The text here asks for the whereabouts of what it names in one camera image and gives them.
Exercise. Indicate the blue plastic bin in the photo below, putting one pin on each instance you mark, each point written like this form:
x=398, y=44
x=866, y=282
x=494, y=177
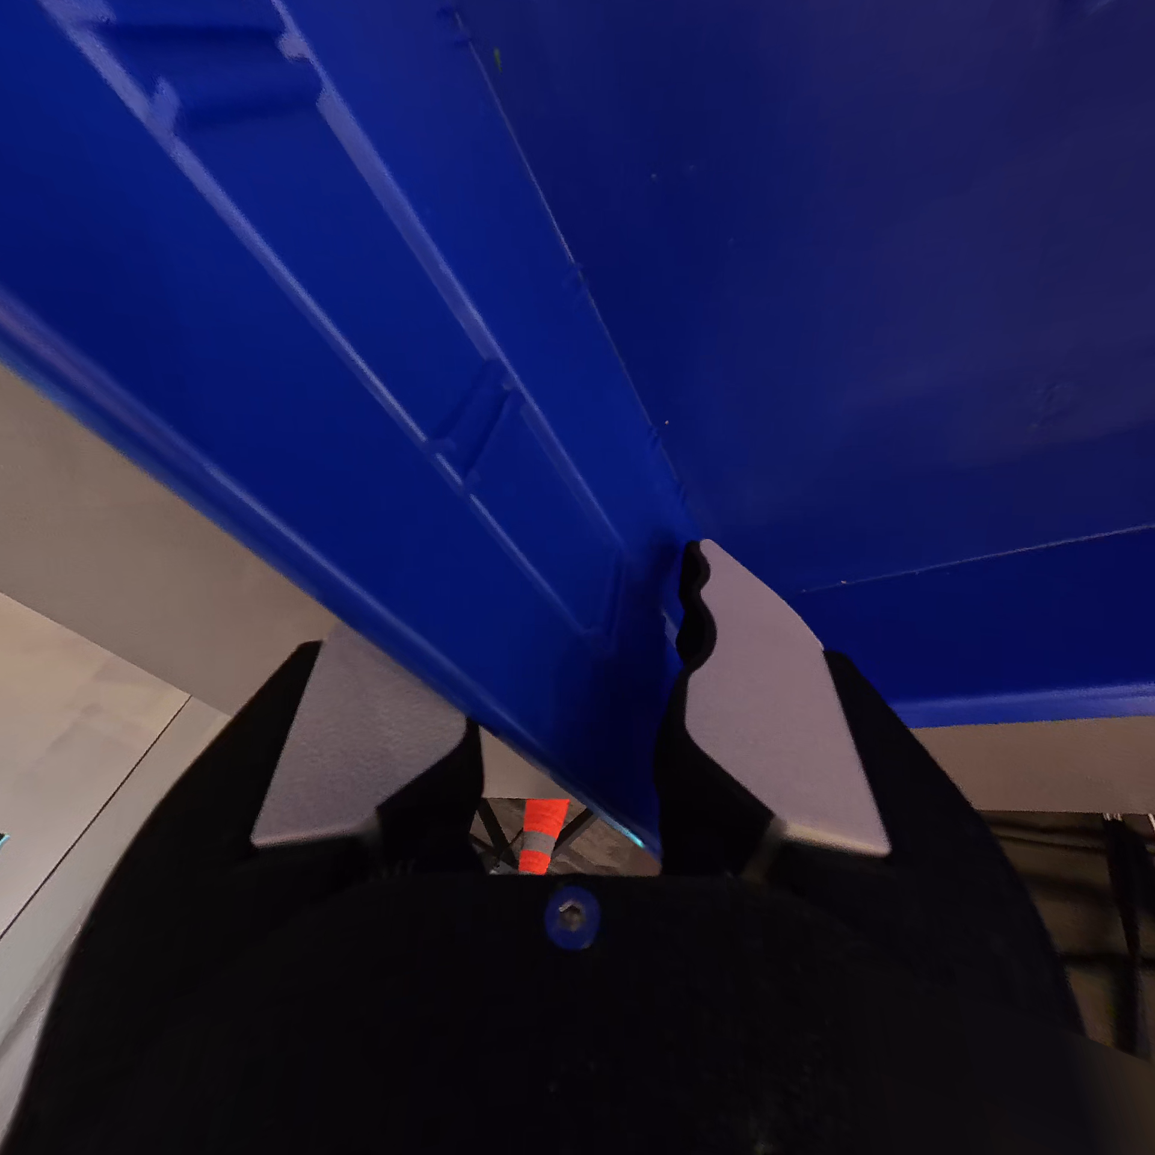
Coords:
x=811, y=271

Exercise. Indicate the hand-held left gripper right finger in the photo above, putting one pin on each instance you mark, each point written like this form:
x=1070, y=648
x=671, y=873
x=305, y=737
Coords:
x=776, y=722

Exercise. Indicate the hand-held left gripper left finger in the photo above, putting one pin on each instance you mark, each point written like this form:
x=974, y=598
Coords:
x=360, y=767

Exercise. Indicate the orange traffic cone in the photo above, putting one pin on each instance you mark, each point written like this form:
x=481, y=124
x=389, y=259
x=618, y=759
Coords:
x=542, y=821

